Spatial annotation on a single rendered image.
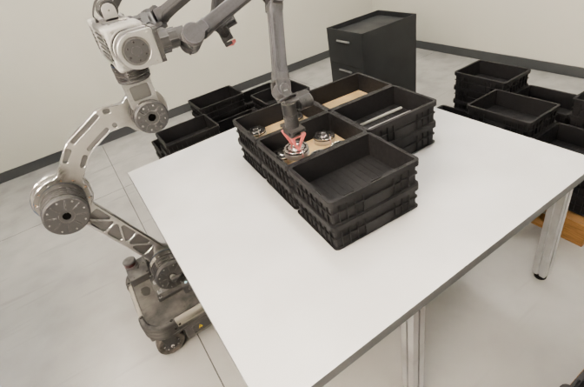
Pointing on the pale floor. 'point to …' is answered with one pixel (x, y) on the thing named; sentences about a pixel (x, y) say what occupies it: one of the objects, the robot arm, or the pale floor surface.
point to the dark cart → (375, 48)
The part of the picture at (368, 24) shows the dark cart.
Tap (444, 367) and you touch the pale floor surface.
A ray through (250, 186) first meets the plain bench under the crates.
